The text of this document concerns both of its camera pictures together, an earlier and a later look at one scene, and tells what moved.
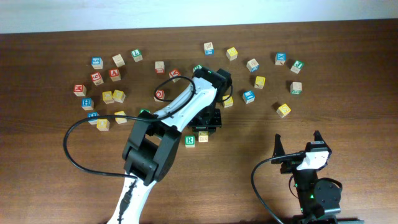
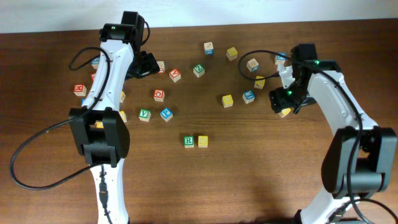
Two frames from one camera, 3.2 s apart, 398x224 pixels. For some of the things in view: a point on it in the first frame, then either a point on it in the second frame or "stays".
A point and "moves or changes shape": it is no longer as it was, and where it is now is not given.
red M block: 79,90 stays
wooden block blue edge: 208,48 stays
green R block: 189,141 stays
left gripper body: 209,120 to 145,66
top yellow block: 232,53 stays
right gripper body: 290,166 to 290,96
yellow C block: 119,119 stays
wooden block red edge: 159,67 stays
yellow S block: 203,136 moves or changes shape
